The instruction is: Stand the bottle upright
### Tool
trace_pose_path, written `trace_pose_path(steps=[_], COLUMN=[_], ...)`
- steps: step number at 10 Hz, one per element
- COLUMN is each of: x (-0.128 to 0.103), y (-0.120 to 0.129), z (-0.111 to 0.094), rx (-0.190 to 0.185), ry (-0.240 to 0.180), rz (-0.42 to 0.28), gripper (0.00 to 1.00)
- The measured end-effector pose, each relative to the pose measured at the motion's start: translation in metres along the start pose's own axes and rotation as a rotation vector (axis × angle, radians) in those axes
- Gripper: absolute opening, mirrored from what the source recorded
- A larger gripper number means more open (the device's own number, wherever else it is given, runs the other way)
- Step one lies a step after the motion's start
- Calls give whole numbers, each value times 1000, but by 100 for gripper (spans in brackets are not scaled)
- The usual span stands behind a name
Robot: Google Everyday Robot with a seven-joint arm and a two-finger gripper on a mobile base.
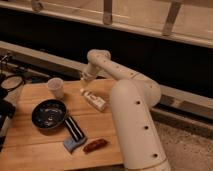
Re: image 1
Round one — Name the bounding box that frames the wooden cutting board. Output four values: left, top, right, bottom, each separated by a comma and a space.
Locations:
0, 81, 122, 171

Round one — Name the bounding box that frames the white plastic bottle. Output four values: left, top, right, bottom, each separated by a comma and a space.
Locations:
80, 89, 106, 111

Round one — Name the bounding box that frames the dark blue bowl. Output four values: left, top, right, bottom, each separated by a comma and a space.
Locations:
31, 99, 67, 129

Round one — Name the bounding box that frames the brown sausage toy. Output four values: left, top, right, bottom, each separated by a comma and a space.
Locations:
83, 139, 108, 153

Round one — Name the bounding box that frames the black device at left edge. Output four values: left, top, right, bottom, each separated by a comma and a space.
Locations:
0, 98, 17, 153

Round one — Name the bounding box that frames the round black-rimmed object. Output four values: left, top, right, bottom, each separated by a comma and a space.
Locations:
0, 75, 24, 92

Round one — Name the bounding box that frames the white paper cup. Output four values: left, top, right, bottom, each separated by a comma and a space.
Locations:
47, 78, 64, 99

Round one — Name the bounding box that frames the striped blue sponge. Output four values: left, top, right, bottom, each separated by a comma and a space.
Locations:
63, 116, 87, 153

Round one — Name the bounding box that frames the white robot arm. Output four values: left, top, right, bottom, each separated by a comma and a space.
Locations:
82, 49, 172, 171

